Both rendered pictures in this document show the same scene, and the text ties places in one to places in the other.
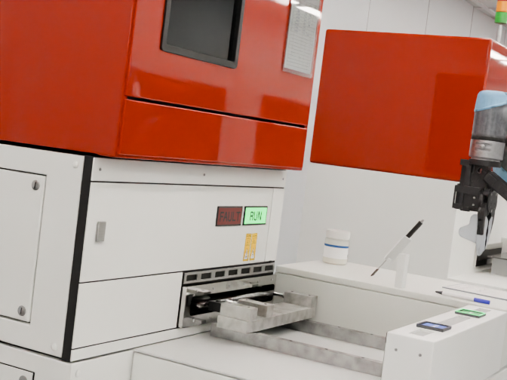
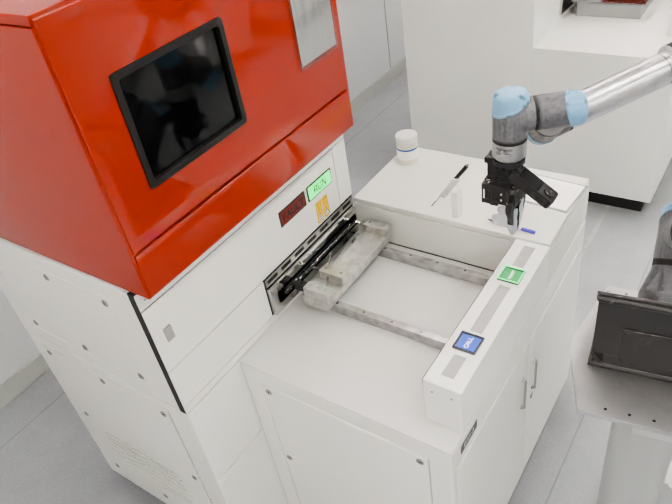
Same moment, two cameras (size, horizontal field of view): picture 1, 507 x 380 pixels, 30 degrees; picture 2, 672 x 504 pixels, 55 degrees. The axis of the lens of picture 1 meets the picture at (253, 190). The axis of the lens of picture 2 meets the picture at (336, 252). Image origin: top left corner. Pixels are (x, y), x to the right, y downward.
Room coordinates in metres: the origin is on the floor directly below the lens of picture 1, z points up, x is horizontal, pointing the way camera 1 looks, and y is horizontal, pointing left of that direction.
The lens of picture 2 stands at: (0.83, -0.33, 2.07)
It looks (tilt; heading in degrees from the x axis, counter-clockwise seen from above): 37 degrees down; 11
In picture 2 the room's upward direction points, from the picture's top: 10 degrees counter-clockwise
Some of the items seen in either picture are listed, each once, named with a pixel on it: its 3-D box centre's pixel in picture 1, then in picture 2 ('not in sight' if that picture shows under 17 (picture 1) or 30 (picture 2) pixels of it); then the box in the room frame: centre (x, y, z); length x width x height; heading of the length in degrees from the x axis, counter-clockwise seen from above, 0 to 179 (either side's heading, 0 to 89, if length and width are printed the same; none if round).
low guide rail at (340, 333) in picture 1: (354, 336); (424, 262); (2.33, -0.29, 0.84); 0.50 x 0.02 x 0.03; 61
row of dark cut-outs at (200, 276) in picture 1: (231, 272); (311, 239); (2.31, 0.03, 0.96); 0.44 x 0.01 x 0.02; 151
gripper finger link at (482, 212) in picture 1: (483, 215); (511, 207); (2.08, -0.51, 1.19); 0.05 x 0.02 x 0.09; 151
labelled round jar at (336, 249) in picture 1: (336, 246); (407, 147); (2.72, -0.26, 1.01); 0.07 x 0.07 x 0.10
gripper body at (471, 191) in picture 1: (477, 186); (505, 178); (2.11, -0.50, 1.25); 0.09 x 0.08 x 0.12; 61
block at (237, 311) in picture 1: (238, 311); (318, 291); (2.16, 0.00, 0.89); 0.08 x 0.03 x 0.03; 61
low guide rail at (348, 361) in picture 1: (307, 351); (378, 320); (2.09, -0.16, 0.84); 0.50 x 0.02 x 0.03; 61
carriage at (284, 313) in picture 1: (268, 316); (350, 266); (2.30, -0.08, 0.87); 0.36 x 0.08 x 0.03; 151
